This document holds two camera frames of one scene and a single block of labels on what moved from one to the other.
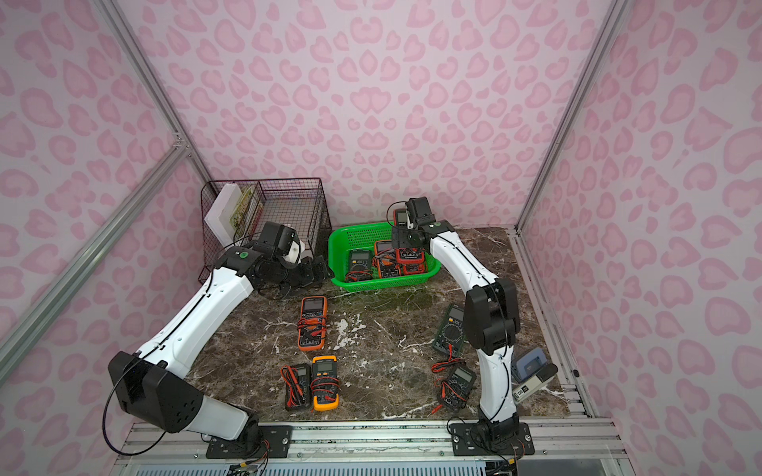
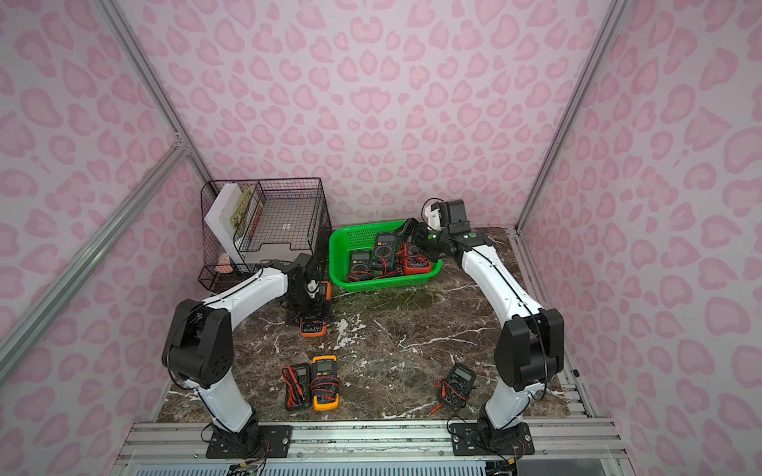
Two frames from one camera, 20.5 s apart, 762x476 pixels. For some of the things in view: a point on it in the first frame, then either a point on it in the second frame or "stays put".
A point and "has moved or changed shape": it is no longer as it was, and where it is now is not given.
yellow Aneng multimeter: [324, 383] stays put
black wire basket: [233, 212] stays put
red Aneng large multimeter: [406, 256] has moved or changed shape
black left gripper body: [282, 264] → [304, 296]
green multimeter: [450, 334] → [385, 252]
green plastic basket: [363, 237] stays put
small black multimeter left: [298, 385] stays put
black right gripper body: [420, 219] → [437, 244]
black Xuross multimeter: [360, 266] stays put
